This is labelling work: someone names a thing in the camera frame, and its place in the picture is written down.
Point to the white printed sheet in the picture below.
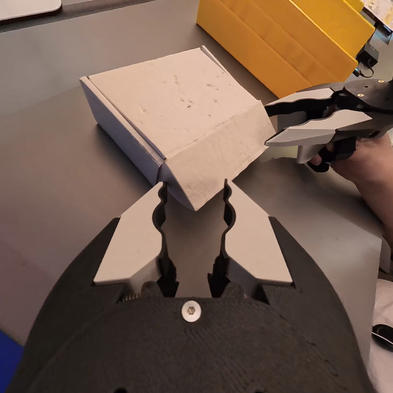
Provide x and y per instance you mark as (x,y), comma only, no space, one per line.
(380,12)

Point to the person's right hand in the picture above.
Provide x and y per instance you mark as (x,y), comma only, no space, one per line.
(368,162)

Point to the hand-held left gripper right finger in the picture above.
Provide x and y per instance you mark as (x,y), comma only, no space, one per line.
(254,245)

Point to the black oval object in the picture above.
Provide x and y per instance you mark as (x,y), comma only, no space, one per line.
(383,337)

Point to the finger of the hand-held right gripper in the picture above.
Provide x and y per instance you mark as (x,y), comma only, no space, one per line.
(307,95)
(307,135)

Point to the person's pale clothing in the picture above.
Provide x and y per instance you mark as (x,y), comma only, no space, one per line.
(383,307)

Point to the white stand base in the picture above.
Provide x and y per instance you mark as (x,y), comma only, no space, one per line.
(27,7)

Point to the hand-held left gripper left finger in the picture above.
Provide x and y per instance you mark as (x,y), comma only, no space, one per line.
(132,245)

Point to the white cardboard box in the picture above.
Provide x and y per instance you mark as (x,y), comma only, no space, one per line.
(172,101)

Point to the black power adapter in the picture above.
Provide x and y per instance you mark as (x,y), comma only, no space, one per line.
(367,56)

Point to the person's right forearm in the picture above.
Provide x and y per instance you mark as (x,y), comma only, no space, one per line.
(383,208)

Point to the blue plastic bin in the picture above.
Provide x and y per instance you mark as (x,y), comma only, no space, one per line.
(9,362)

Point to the yellow plastic bin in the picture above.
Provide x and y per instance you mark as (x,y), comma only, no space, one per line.
(276,40)

